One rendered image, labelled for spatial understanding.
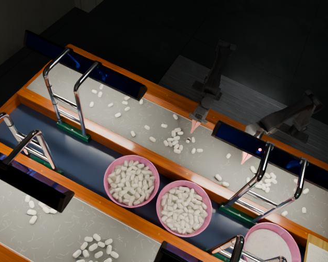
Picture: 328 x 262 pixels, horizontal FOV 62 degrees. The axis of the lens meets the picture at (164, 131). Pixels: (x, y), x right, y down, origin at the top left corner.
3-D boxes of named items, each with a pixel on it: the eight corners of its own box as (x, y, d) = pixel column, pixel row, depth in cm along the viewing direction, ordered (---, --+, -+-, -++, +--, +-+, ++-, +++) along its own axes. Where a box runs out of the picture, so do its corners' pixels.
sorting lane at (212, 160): (58, 59, 171) (58, 56, 170) (339, 193, 150) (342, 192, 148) (25, 91, 156) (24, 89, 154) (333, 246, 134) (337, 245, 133)
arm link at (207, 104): (214, 110, 134) (223, 87, 132) (197, 105, 134) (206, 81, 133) (212, 109, 145) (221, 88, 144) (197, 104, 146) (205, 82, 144)
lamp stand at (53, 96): (77, 103, 162) (65, 43, 124) (106, 118, 159) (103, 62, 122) (57, 127, 152) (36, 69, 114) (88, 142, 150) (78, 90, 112)
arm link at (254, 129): (251, 141, 131) (273, 126, 126) (241, 127, 135) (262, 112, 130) (259, 143, 140) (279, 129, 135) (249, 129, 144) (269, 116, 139)
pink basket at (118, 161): (121, 154, 149) (122, 146, 141) (165, 177, 146) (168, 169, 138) (93, 196, 135) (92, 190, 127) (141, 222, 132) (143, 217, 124)
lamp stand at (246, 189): (229, 178, 150) (266, 138, 113) (263, 195, 148) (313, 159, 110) (217, 209, 141) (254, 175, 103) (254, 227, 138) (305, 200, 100)
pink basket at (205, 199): (156, 183, 143) (159, 177, 135) (206, 190, 145) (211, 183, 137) (151, 237, 129) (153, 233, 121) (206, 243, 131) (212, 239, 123)
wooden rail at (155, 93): (73, 64, 189) (69, 42, 174) (326, 184, 168) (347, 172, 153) (62, 75, 183) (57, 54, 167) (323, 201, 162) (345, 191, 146)
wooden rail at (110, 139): (28, 98, 161) (23, 86, 152) (325, 248, 140) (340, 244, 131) (22, 105, 158) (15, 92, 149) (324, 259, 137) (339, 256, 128)
